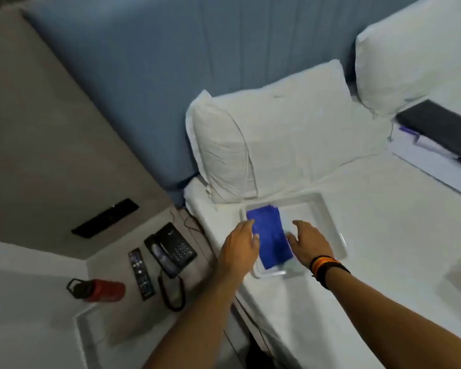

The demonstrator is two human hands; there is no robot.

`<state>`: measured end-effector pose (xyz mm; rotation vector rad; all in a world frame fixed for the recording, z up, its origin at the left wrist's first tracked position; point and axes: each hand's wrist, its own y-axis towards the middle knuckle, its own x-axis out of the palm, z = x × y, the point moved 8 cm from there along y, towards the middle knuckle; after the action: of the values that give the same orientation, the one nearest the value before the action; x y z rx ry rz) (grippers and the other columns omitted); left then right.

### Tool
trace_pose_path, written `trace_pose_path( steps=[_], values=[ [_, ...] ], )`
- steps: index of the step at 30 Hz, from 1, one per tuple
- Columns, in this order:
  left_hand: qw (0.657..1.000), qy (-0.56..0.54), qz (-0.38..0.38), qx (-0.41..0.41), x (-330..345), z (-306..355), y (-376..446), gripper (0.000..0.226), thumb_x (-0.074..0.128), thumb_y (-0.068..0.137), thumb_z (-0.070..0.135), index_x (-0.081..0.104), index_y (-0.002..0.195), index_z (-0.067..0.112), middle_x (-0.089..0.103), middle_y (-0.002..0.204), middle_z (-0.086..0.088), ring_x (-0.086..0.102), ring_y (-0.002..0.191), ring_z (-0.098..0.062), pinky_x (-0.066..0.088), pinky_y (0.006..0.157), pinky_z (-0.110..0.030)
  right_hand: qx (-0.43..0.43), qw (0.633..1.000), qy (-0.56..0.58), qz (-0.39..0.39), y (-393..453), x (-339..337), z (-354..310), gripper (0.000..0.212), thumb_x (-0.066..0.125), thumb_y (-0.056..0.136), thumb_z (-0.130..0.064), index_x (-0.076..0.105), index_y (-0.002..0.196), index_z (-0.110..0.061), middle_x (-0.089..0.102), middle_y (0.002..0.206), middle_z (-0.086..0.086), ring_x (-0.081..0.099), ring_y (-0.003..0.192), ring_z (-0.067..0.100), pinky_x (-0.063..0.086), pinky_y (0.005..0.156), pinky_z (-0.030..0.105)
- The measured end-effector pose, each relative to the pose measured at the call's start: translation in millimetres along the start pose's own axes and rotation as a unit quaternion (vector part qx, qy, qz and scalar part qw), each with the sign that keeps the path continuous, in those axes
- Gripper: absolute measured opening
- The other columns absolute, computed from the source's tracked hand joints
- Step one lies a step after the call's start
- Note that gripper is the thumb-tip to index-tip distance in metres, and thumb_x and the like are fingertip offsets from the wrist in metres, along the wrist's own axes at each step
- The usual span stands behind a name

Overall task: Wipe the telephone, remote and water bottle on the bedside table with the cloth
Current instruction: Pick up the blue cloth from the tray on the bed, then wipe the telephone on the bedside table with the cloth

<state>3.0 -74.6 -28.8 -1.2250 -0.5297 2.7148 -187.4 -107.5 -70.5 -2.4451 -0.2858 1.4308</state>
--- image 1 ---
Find person's left hand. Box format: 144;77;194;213
218;219;261;281

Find person's right hand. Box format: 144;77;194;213
286;220;334;269

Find blue microfibre cloth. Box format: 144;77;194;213
246;204;294;271

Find black desk telephone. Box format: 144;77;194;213
143;221;198;280

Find black remote control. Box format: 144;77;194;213
128;248;156;302

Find red water bottle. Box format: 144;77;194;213
66;278;127;303

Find person's right forearm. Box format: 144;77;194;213
322;264;461;369

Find person's left forearm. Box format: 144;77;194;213
143;264;247;369

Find black and orange wristbands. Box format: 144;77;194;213
309;255;351;291

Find white plastic tray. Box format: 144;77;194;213
239;192;349;280

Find white pillow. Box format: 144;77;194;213
354;0;461;119
184;58;386;204

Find white papers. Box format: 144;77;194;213
387;124;461;198

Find black laptop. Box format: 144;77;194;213
394;99;461;170

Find blue padded headboard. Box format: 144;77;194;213
21;0;427;207

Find thin dark cable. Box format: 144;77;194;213
169;207;206;236

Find black coiled phone cord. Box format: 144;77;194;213
157;266;186;313

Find black wall switch panel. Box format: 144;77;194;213
70;198;140;239

